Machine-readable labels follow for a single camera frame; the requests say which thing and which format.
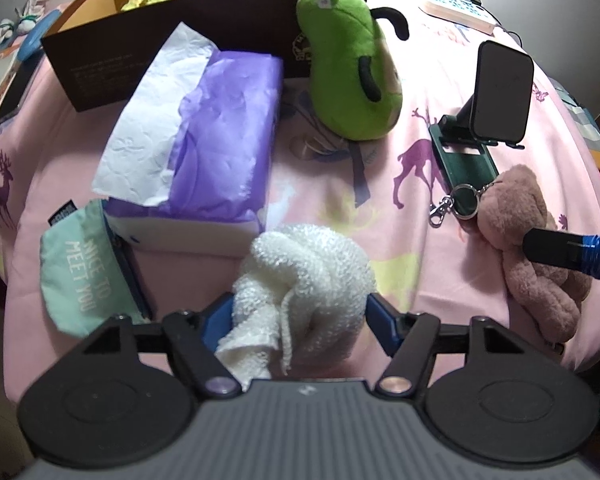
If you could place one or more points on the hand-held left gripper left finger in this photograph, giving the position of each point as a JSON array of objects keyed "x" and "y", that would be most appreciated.
[{"x": 215, "y": 320}]

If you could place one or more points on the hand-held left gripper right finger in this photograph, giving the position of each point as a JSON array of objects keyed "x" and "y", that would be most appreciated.
[{"x": 380, "y": 317}]

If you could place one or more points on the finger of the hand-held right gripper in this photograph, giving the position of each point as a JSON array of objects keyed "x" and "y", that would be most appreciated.
[{"x": 555, "y": 247}]

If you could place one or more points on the white fluffy towel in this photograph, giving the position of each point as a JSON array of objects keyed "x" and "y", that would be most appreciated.
[{"x": 310, "y": 280}]

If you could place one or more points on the brown cardboard box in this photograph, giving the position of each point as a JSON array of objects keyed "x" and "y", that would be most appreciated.
[{"x": 105, "y": 55}]

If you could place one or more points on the pink printed bedsheet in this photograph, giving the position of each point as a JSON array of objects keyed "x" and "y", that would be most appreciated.
[{"x": 430, "y": 270}]

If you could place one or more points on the striped cloth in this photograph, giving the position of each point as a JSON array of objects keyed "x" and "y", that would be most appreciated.
[{"x": 585, "y": 120}]

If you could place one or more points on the mint green zipper pouch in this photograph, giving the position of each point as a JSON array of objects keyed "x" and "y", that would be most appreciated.
[{"x": 80, "y": 270}]

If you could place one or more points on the black folding phone stand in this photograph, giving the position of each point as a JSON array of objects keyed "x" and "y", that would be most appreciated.
[{"x": 500, "y": 90}]

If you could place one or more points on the purple tissue pack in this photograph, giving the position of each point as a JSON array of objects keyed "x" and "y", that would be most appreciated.
[{"x": 230, "y": 150}]

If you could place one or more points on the white tissue sheet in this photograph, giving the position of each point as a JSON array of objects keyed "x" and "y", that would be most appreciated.
[{"x": 145, "y": 125}]

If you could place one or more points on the green plush toy black ears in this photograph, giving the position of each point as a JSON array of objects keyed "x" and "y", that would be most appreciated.
[{"x": 350, "y": 70}]

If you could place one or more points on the white power strip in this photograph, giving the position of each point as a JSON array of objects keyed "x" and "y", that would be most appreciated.
[{"x": 455, "y": 7}]

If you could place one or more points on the blue oval object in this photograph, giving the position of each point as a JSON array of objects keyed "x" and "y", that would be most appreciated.
[{"x": 35, "y": 40}]

